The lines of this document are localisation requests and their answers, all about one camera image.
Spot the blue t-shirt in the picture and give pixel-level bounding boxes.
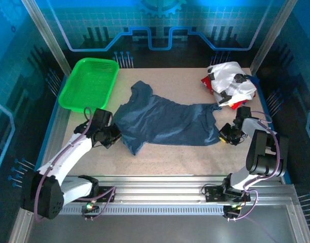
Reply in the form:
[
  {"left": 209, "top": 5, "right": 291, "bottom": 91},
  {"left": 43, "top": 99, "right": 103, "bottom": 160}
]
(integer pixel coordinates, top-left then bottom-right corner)
[{"left": 113, "top": 80, "right": 223, "bottom": 156}]

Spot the red garment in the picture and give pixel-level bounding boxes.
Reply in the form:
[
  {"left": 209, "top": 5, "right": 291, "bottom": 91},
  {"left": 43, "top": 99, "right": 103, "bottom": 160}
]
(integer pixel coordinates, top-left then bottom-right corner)
[{"left": 201, "top": 75, "right": 256, "bottom": 110}]

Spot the green plastic mesh basket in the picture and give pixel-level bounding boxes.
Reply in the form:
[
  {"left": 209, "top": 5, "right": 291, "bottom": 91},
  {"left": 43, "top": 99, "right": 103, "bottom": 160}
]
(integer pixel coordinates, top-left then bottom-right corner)
[{"left": 58, "top": 57, "right": 120, "bottom": 114}]

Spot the right base board with LED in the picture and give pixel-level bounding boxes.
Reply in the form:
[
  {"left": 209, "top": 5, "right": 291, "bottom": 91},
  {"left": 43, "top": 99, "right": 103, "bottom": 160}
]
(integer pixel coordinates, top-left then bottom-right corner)
[{"left": 223, "top": 202, "right": 244, "bottom": 216}]

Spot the base board with led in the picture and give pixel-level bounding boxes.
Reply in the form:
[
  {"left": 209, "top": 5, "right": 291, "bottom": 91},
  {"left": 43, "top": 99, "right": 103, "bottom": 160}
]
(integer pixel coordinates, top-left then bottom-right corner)
[
  {"left": 81, "top": 201, "right": 99, "bottom": 214},
  {"left": 223, "top": 202, "right": 244, "bottom": 216}
]

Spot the left base board with LED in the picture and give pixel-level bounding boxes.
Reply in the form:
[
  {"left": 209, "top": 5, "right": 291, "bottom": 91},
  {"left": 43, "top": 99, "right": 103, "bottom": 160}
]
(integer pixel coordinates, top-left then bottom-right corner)
[{"left": 81, "top": 201, "right": 99, "bottom": 214}]

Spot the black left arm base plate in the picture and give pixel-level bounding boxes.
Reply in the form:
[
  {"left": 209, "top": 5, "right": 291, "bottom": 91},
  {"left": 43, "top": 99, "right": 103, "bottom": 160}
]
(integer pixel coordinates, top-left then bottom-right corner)
[{"left": 95, "top": 185, "right": 115, "bottom": 203}]

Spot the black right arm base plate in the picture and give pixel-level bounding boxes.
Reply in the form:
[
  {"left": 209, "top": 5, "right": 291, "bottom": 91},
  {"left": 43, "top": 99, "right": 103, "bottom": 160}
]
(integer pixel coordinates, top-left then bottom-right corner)
[{"left": 202, "top": 184, "right": 251, "bottom": 204}]

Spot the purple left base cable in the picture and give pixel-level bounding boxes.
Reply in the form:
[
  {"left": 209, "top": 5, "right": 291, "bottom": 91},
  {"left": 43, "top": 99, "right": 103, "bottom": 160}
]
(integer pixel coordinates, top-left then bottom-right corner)
[{"left": 81, "top": 186, "right": 117, "bottom": 221}]

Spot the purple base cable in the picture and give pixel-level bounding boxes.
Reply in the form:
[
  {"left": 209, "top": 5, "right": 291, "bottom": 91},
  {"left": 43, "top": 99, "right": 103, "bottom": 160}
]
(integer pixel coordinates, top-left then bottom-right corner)
[
  {"left": 81, "top": 186, "right": 117, "bottom": 221},
  {"left": 224, "top": 189, "right": 259, "bottom": 222}
]

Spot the aluminium mounting rail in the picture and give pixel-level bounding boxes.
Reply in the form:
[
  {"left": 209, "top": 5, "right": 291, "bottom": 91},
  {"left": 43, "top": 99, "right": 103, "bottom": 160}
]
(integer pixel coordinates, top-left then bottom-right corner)
[{"left": 61, "top": 174, "right": 285, "bottom": 204}]

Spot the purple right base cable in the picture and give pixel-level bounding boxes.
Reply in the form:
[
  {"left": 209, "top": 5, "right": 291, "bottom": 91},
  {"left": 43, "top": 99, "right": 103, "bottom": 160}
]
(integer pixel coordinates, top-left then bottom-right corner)
[{"left": 224, "top": 189, "right": 259, "bottom": 222}]

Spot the slotted grey cable duct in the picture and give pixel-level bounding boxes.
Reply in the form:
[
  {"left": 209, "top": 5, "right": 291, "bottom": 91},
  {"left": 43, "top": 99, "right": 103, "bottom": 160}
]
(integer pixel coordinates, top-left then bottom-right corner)
[{"left": 59, "top": 205, "right": 226, "bottom": 216}]

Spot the aluminium frame post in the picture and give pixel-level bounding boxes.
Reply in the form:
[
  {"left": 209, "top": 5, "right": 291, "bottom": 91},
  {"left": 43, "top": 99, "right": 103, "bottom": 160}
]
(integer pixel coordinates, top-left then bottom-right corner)
[
  {"left": 249, "top": 0, "right": 298, "bottom": 75},
  {"left": 20, "top": 0, "right": 72, "bottom": 76}
]

